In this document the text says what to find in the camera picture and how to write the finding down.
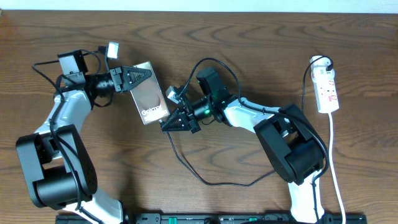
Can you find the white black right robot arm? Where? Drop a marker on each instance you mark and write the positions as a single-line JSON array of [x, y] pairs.
[[293, 147]]

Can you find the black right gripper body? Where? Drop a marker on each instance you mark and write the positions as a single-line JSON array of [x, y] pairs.
[[193, 120]]

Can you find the white USB charger adapter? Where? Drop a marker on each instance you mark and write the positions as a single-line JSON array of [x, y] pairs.
[[320, 73]]

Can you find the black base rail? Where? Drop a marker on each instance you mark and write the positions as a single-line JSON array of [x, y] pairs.
[[156, 218]]

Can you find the white power strip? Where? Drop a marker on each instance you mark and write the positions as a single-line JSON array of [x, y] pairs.
[[325, 91]]

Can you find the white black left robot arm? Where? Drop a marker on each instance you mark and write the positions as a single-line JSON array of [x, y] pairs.
[[58, 171]]

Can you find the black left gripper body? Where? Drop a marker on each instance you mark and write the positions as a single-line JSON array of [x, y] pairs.
[[116, 75]]

